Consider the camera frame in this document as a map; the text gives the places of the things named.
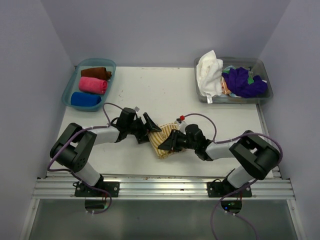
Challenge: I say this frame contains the purple towel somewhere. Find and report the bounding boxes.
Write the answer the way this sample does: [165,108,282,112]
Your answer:
[222,67,268,98]

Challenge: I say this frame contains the grey plastic bin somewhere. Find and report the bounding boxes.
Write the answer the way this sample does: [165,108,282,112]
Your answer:
[194,56,273,105]

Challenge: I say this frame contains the pink rolled towel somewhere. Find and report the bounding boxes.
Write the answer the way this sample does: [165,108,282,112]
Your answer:
[78,76,108,95]

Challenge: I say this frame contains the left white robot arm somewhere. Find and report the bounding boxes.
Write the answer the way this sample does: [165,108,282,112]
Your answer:
[47,107,162,197]

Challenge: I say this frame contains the peach patterned cloth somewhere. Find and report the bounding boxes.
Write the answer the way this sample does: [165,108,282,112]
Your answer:
[220,76,237,98]

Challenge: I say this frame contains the teal plastic tray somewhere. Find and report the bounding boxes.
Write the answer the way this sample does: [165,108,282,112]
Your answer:
[61,58,117,112]

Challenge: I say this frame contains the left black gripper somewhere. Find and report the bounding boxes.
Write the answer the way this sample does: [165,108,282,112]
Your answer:
[126,112,161,143]

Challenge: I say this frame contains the blue towel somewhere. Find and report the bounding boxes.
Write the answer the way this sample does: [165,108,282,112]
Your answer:
[70,92,102,107]

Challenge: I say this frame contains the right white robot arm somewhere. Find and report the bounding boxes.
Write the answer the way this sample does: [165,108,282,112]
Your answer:
[158,124,282,197]

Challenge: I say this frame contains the aluminium mounting rail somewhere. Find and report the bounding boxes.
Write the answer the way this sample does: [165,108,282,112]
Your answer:
[32,173,295,200]

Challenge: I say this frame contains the brown rolled towel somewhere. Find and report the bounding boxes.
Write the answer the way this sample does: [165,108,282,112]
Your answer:
[80,67,112,81]

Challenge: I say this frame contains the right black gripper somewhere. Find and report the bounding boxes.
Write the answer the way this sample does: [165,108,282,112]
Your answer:
[158,129,197,153]

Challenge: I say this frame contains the yellow white striped towel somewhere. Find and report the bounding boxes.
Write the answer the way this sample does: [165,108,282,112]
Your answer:
[148,122,179,159]

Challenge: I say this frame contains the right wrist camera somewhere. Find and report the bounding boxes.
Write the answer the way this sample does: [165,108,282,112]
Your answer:
[175,115,188,133]

